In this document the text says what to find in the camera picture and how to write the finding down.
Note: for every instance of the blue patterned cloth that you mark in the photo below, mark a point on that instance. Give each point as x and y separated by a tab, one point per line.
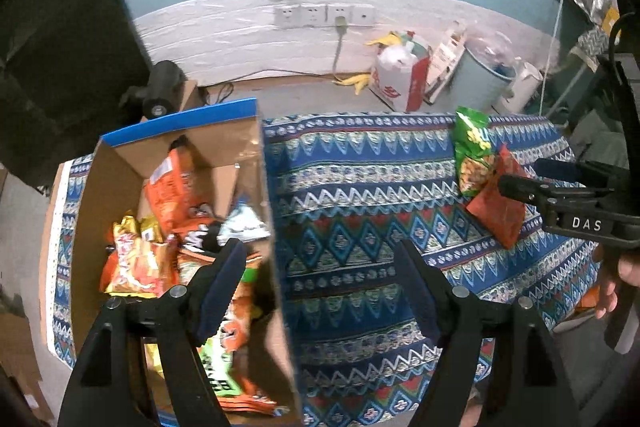
360	187

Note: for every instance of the gold snack bag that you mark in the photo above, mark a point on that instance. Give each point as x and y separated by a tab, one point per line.
150	229

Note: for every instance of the white wall outlet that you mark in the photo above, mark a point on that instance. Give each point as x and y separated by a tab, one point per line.
363	15
313	15
287	16
331	11

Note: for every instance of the cardboard box with blue rim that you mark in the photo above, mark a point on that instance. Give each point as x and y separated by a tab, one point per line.
120	164

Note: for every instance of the banana peel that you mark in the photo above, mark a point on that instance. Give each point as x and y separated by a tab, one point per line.
356	83

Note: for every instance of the green and orange snack bag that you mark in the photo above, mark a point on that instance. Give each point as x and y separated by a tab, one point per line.
225	357

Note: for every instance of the person's right hand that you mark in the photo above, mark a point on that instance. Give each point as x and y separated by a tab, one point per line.
606	287

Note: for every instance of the white and blue snack bag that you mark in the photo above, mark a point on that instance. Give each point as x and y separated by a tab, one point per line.
242	224

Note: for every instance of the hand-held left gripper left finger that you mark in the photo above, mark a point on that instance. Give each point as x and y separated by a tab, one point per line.
220	297

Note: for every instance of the flat cardboard sheet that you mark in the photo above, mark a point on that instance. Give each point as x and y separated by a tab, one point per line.
22	357

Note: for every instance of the black speaker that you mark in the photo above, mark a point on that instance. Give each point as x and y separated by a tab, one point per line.
160	87

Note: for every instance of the red snack bag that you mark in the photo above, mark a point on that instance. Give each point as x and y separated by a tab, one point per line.
500	214

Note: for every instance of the white kettle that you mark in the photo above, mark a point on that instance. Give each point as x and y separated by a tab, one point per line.
525	82

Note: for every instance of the orange and yellow snack bag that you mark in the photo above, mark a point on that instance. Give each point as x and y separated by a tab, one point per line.
135	267

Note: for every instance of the white and red plastic bag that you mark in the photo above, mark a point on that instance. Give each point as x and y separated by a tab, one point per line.
395	77

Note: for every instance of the flat cardboard carton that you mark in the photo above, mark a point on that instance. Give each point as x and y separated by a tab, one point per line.
447	52

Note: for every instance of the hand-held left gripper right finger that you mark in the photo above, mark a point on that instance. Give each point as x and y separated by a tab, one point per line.
417	292

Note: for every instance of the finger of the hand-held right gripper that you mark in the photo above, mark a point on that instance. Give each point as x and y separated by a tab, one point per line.
522	188
557	169

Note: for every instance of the pale blue bucket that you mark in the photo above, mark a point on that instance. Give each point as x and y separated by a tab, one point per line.
477	77

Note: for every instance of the large orange snack bag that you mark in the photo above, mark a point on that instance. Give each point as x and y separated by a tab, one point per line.
172	192

